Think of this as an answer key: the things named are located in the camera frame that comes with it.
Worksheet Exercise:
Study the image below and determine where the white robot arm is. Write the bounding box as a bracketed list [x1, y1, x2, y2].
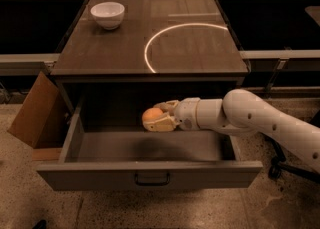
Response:
[142, 89, 320, 172]

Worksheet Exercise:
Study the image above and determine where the white ceramic bowl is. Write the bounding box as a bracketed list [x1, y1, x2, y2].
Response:
[90, 2, 125, 30]

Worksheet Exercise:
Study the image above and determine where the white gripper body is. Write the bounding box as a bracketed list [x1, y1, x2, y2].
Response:
[174, 98, 200, 131]

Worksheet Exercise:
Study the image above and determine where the orange fruit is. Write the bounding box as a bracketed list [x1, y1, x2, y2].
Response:
[142, 107, 163, 122]

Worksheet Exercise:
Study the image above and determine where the grey drawer cabinet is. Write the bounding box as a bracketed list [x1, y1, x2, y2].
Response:
[52, 0, 248, 109]

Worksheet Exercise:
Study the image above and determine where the brown cardboard box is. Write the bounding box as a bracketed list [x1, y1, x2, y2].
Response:
[8, 72, 69, 149]

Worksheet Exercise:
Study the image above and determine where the open grey top drawer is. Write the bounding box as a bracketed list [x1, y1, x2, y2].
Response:
[36, 82, 264, 192]

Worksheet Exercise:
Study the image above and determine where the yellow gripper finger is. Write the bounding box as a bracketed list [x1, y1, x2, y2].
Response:
[154, 100, 180, 114]
[142, 113, 177, 132]

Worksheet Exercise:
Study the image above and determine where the black wheeled chair base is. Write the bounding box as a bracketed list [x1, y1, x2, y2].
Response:
[262, 111, 320, 184]

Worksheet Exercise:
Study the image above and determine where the black drawer handle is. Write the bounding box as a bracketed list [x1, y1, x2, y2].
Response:
[134, 173, 171, 187]

